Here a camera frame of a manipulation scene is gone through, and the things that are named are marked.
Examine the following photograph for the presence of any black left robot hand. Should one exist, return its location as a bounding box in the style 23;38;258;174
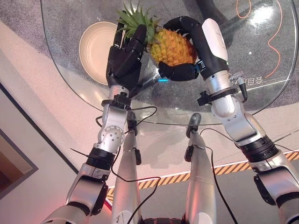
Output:
106;22;148;90

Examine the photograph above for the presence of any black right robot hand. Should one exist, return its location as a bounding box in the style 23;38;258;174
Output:
157;15;230;82

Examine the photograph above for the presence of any yellow pineapple with green crown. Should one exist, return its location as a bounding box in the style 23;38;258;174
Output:
116;1;198;67

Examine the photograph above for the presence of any cream round plate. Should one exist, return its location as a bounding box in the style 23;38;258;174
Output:
78;21;119;85

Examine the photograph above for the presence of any round glass table top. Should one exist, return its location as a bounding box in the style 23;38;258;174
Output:
40;0;296;126

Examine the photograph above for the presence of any silver left robot leg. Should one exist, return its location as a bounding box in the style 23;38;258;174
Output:
111;111;142;224

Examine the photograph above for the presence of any silver robot leg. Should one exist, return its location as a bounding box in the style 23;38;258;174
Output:
111;111;142;224
184;112;216;224

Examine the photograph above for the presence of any silver right robot leg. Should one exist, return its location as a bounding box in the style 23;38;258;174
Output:
184;112;216;224

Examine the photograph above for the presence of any yellow black hazard tape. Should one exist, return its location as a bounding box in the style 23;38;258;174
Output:
106;151;299;201

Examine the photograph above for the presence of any black table pedestal base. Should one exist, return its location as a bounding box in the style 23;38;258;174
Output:
195;0;232;24

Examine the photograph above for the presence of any orange cable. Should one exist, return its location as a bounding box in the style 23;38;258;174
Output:
235;0;284;78

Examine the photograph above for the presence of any black cable on legs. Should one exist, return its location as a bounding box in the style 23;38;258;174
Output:
95;106;299;224

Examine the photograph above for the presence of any dark framed wall panel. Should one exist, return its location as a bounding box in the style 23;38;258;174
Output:
0;82;79;201

